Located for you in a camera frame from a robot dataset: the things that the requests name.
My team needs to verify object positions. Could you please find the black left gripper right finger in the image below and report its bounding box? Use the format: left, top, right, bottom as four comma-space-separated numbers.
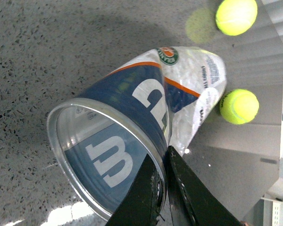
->
168, 146, 242, 226

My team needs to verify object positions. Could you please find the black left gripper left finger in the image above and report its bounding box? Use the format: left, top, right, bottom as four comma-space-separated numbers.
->
106, 155, 160, 226

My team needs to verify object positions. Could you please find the clear Wilson tennis ball can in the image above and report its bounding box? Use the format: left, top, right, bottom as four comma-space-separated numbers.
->
47, 47, 227, 221

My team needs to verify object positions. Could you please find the Wilson 3 tennis ball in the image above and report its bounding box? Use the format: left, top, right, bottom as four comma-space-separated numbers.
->
219, 89, 259, 125

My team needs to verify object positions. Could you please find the plain yellow tennis ball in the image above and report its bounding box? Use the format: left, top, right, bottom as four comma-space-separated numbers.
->
215, 0, 258, 36

